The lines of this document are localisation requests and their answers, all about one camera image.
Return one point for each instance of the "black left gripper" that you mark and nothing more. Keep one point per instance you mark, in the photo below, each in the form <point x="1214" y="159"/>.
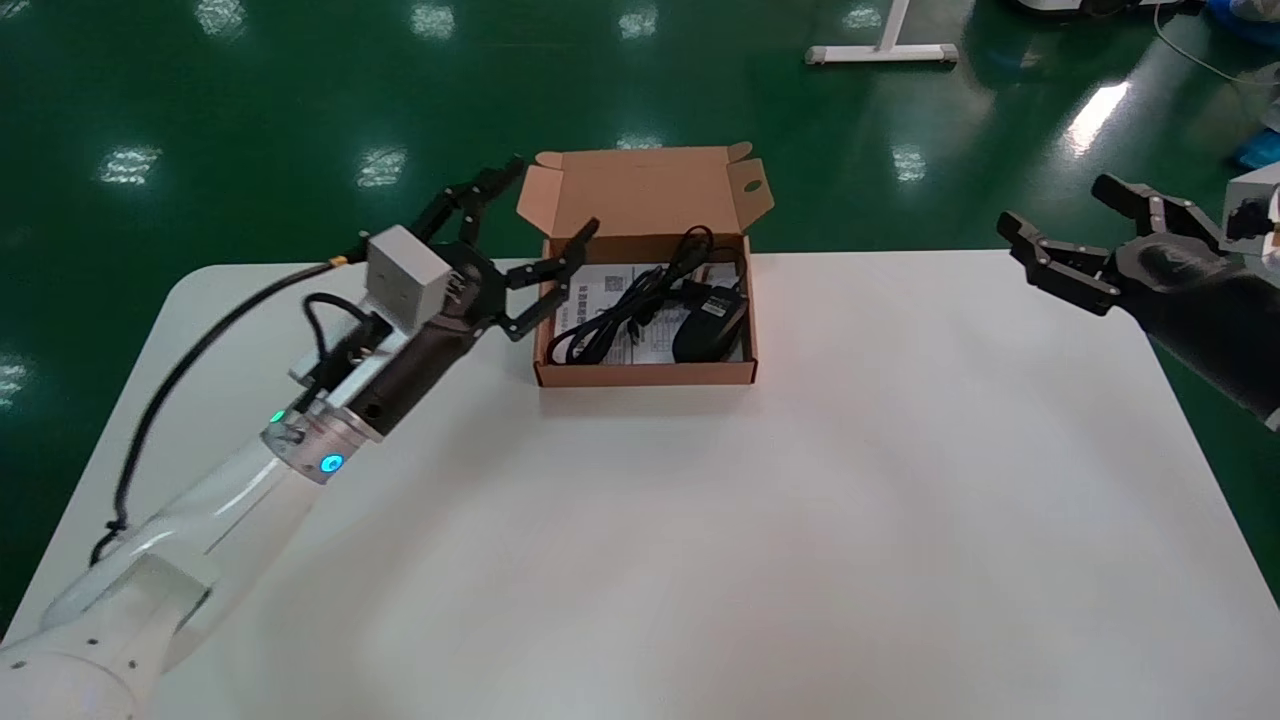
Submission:
<point x="420" y="370"/>

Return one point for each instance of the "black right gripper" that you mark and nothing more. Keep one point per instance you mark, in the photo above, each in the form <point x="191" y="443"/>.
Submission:
<point x="1210" y="310"/>

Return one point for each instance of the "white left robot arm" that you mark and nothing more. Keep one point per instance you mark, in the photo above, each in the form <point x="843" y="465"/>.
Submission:
<point x="200" y="520"/>

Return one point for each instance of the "brown cardboard storage box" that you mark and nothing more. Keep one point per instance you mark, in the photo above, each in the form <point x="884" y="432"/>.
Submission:
<point x="650" y="190"/>

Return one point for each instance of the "white printed paper manual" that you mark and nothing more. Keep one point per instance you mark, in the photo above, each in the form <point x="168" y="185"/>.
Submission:
<point x="590" y="310"/>

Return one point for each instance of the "blue shoe cover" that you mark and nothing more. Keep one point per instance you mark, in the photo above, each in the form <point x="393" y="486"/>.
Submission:
<point x="1245" y="8"/>
<point x="1260" y="152"/>

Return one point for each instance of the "white coverall leg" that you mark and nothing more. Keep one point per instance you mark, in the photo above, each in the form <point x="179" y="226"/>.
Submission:
<point x="1268" y="110"/>

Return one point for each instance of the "white black machine base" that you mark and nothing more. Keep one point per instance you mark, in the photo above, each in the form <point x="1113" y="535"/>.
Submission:
<point x="1050" y="6"/>

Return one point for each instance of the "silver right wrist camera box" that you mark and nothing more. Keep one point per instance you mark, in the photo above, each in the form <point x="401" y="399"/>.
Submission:
<point x="1255" y="195"/>

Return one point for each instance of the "white metal table frame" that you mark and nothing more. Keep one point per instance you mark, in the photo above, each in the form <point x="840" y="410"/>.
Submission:
<point x="880" y="55"/>

